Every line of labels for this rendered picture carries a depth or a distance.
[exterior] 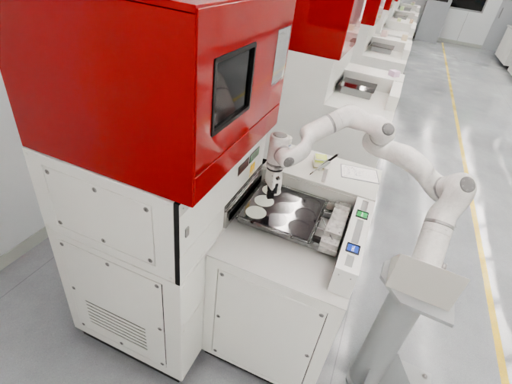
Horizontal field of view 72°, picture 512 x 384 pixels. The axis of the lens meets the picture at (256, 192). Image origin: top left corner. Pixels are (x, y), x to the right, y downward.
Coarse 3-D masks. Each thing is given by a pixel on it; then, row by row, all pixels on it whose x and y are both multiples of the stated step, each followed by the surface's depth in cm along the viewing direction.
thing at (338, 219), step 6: (336, 210) 182; (342, 210) 182; (336, 216) 177; (342, 216) 178; (330, 222) 173; (336, 222) 173; (342, 222) 174; (336, 228) 170; (342, 228) 170; (336, 240) 162; (324, 252) 158; (330, 252) 157
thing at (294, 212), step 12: (288, 192) 187; (252, 204) 174; (276, 204) 177; (288, 204) 178; (300, 204) 179; (312, 204) 180; (264, 216) 167; (276, 216) 169; (288, 216) 170; (300, 216) 171; (312, 216) 172; (276, 228) 162; (288, 228) 163; (300, 228) 164; (312, 228) 165
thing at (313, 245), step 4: (240, 220) 173; (248, 224) 172; (252, 224) 171; (256, 228) 172; (260, 228) 171; (264, 228) 170; (268, 232) 170; (272, 232) 169; (276, 232) 168; (280, 236) 168; (284, 236) 167; (292, 240) 167; (296, 240) 166; (308, 240) 165; (300, 244) 166; (304, 244) 165; (308, 244) 164; (312, 244) 163; (316, 244) 163; (312, 248) 164; (316, 248) 164; (336, 252) 160; (332, 256) 162
